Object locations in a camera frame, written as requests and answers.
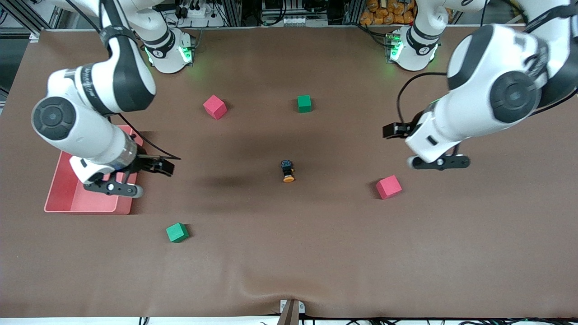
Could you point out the orange capped black push button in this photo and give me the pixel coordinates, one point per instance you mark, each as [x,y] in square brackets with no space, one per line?
[287,170]

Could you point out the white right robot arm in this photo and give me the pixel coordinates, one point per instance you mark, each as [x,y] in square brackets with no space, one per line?
[90,131]

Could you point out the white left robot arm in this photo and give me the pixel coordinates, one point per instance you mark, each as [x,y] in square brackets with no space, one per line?
[478,113]

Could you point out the pink plastic bin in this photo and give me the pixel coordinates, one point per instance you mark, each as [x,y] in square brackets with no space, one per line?
[67,198]

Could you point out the pink foam cube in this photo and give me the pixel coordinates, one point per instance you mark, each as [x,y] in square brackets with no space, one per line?
[214,107]
[388,187]

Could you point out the green foam cube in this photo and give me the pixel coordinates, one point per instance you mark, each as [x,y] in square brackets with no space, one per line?
[177,232]
[304,104]

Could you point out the orange snack packets pile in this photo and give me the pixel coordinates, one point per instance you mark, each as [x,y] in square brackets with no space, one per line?
[384,13]

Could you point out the brown table cover mat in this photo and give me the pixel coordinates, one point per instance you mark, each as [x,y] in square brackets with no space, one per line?
[289,253]

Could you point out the white power strip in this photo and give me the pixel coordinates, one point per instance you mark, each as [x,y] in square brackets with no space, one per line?
[198,12]

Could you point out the aluminium frame post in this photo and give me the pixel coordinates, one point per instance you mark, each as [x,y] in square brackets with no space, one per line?
[354,13]
[232,13]

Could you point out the diagonal aluminium frame profile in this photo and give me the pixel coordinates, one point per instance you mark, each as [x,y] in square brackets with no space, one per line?
[25,19]

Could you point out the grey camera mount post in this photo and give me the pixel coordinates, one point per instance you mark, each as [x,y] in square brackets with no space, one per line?
[291,316]

